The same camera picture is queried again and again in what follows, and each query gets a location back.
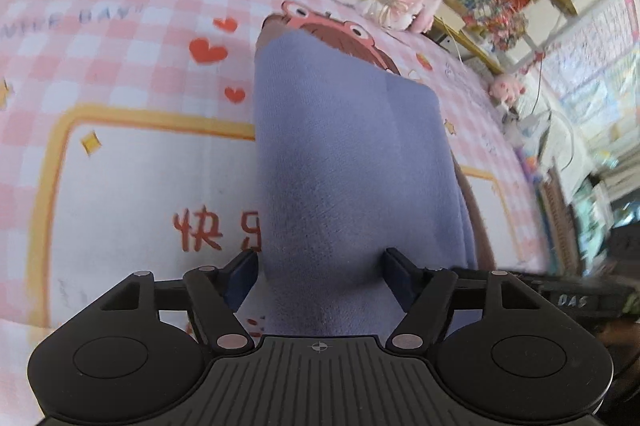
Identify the purple and brown sweater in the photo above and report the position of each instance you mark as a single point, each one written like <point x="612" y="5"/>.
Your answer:
<point x="350" y="166"/>

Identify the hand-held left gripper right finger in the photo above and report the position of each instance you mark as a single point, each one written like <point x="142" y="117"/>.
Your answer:
<point x="400" y="282"/>

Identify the small pink plush pig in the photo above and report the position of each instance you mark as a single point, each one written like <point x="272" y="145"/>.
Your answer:
<point x="506" y="89"/>

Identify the colourful decorative bouquet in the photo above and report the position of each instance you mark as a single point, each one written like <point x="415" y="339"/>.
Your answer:
<point x="497" y="26"/>

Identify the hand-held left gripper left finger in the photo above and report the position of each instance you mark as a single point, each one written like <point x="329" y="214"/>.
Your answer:
<point x="242" y="280"/>

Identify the pink checked printed blanket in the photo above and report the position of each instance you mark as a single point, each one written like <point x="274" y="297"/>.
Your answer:
<point x="130" y="106"/>

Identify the pastel chart wall poster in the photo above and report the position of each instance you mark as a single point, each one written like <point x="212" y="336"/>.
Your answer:
<point x="595" y="56"/>

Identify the stack of notebooks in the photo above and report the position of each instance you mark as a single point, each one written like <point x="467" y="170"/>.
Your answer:
<point x="562" y="216"/>

